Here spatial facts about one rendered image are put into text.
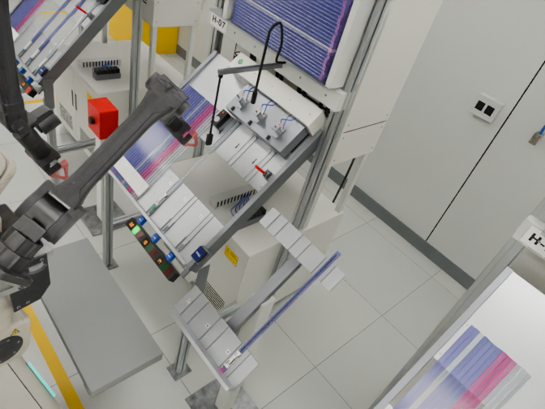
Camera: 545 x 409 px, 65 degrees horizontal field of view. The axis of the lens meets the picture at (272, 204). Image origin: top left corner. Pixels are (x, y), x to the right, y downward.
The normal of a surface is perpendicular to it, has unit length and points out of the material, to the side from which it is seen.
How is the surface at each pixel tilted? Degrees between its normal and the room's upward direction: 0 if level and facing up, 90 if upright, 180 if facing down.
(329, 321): 0
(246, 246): 0
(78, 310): 0
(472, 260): 90
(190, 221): 43
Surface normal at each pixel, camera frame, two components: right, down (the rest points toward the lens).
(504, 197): -0.73, 0.28
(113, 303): 0.24, -0.75
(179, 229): -0.32, -0.36
